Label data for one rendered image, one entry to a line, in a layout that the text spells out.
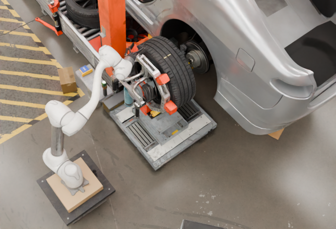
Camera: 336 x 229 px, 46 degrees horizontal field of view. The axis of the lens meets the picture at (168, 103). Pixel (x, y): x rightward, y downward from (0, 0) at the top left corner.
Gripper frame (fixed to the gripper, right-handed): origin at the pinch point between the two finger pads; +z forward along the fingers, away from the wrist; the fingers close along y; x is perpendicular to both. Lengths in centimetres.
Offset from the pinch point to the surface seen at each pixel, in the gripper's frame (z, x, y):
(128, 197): -61, -133, -20
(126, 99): -7, -56, -23
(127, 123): 7, -105, -42
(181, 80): -8.0, -28.4, 35.0
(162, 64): -8.2, -12.3, 21.5
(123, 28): 14.9, 6.6, -18.1
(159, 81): -21.1, -19.5, 21.6
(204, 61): 31, -37, 44
